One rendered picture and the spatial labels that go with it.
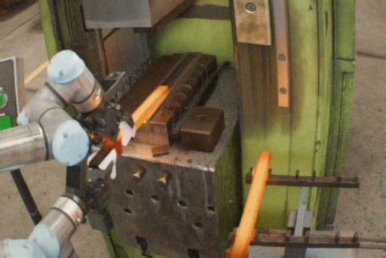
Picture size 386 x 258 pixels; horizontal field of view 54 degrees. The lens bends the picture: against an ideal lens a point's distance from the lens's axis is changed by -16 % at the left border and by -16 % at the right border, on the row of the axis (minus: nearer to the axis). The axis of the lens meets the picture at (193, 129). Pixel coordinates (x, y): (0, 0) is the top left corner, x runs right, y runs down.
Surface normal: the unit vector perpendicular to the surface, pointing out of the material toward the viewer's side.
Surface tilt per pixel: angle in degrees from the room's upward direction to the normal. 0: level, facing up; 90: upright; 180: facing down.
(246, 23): 90
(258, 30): 90
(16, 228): 0
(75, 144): 90
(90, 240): 0
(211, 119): 0
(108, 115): 29
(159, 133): 90
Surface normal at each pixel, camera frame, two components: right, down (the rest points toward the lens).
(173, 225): -0.35, 0.56
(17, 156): 0.64, 0.30
